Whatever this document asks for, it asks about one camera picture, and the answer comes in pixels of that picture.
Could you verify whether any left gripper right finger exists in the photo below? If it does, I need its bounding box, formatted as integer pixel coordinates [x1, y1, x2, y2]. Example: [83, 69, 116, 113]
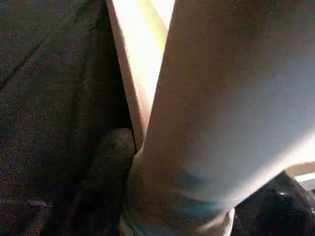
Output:
[231, 171, 315, 236]

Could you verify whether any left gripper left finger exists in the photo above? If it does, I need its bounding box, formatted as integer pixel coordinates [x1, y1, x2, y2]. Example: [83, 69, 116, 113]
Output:
[53, 127, 136, 236]

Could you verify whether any white plastic table leg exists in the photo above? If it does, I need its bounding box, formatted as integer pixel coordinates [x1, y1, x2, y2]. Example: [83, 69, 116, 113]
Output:
[119, 0, 315, 236]

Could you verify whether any white plastic table top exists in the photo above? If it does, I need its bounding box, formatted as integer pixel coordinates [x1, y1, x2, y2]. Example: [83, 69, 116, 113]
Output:
[105, 0, 315, 191]

